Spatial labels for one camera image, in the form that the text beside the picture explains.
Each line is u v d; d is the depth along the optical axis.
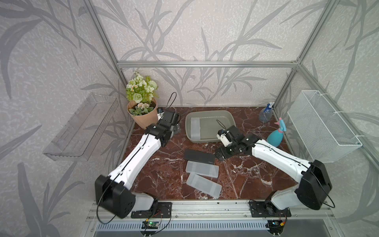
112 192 0.38
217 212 0.74
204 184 0.82
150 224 0.71
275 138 0.94
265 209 0.66
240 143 0.60
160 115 0.68
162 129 0.53
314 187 0.41
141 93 0.89
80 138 0.69
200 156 0.94
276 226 0.72
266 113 1.06
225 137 0.67
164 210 0.73
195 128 1.07
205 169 0.87
